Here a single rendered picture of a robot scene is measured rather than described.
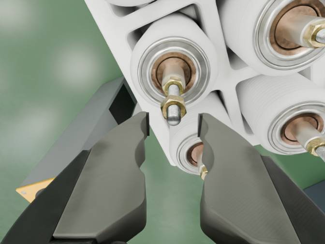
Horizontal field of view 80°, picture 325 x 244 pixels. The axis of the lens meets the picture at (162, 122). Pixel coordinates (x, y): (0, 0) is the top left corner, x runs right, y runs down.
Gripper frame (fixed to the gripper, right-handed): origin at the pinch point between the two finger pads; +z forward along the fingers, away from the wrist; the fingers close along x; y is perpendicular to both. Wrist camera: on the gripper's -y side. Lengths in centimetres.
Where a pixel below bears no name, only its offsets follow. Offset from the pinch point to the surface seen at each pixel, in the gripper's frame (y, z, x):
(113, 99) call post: 9.8, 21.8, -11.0
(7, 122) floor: 24, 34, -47
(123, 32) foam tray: -2.5, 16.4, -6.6
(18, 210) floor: 68, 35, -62
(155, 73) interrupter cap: 0.3, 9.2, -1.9
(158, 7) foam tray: -5.3, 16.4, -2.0
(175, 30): -3.7, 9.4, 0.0
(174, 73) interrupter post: -0.6, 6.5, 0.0
